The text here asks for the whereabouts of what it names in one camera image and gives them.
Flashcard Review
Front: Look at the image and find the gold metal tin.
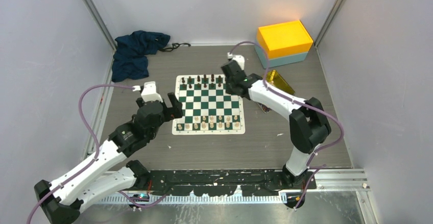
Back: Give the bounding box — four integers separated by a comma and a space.
266, 69, 295, 95

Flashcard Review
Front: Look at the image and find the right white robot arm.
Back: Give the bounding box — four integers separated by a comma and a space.
221, 60, 331, 189

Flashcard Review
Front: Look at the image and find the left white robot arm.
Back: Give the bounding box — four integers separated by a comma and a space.
34, 92, 183, 223

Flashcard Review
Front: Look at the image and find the green white chess board mat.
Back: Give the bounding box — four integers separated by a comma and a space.
172, 74, 246, 136

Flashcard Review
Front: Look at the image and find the dark blue cloth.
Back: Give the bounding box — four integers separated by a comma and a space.
111, 30, 171, 83

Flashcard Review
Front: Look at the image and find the yellow box lid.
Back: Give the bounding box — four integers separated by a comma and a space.
256, 20, 313, 59

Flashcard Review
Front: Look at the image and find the light blue box base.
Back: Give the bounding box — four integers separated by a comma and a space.
254, 45, 308, 68

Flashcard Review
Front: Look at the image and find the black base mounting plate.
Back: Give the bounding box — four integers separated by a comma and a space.
129, 169, 317, 197

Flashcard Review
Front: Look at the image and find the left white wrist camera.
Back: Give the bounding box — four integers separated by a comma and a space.
133, 81, 163, 103

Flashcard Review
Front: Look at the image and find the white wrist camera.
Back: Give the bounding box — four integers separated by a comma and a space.
227, 52, 245, 70
133, 81, 163, 103

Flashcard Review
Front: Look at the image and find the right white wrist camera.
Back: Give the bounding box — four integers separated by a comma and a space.
227, 52, 245, 70

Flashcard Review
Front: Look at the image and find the black cord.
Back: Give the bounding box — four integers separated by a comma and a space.
159, 42, 191, 53

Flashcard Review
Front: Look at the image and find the aluminium front rail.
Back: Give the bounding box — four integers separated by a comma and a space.
96, 193, 287, 205

